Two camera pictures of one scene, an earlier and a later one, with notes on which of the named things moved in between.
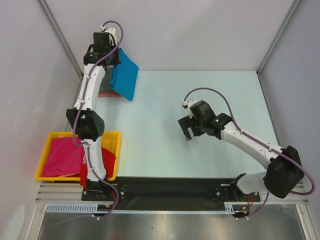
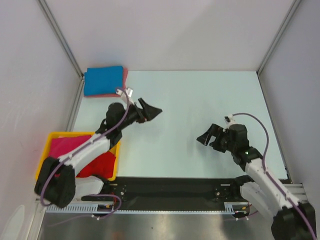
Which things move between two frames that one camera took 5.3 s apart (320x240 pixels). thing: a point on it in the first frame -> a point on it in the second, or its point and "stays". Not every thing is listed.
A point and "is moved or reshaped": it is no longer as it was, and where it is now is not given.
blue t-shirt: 125,76 is moved or reshaped
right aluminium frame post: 295,5 stays
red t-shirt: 109,159 stays
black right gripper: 186,122 -> 215,130
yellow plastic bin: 111,141 stays
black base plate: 170,194 stays
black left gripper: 116,61 -> 152,112
